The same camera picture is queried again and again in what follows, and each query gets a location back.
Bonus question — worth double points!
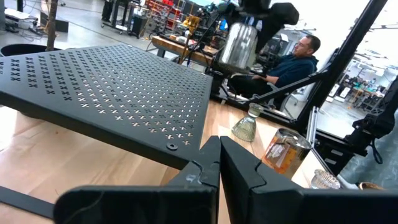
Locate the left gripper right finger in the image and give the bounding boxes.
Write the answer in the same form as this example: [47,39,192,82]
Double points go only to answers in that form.
[220,135,398,224]

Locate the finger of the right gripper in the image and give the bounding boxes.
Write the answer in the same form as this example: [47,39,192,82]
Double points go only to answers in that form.
[254,2,300,54]

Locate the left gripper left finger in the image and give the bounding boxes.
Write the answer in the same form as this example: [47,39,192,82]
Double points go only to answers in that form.
[53,135,221,224]

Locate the clear ribbed glass candle holder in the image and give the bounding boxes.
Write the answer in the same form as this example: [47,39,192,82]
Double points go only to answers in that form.
[310,169,341,190]

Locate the silver cylindrical vessel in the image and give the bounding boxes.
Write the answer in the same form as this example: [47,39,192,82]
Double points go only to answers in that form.
[218,21,259,72]

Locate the candle tin orange label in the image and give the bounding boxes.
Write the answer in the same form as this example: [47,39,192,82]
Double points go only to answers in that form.
[261,128,313,180]

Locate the green ribbed glass candle holder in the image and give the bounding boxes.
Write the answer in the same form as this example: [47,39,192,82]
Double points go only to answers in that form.
[231,102,264,143]

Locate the person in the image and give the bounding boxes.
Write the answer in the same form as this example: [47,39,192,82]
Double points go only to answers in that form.
[229,34,322,108]

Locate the yellow machine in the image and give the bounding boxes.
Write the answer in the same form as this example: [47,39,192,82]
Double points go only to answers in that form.
[183,14,201,35]

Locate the red storage rack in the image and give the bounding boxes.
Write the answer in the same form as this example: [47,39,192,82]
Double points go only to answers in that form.
[144,0,183,32]

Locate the wooden workbench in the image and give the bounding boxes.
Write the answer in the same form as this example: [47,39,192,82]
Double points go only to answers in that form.
[150,35,220,68]

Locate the black perforated metal shelf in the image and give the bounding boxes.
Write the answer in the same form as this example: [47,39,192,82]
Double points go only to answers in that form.
[0,42,214,219]

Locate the black equipment cart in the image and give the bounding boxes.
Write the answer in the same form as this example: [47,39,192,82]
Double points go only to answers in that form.
[101,0,149,40]

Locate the black floor box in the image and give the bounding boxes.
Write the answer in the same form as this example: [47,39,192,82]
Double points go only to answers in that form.
[39,11,70,34]

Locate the green plant in black pot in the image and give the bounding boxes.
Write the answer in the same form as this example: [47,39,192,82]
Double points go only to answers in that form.
[0,0,62,57]

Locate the white electronics box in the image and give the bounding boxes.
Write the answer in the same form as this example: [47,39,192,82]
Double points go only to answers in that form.
[3,7,40,31]

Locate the black aluminium rig frame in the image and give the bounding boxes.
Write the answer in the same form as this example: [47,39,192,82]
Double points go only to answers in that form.
[214,0,389,175]

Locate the silver aluminium bracket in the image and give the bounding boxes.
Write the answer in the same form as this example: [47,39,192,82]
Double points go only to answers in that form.
[305,105,318,149]

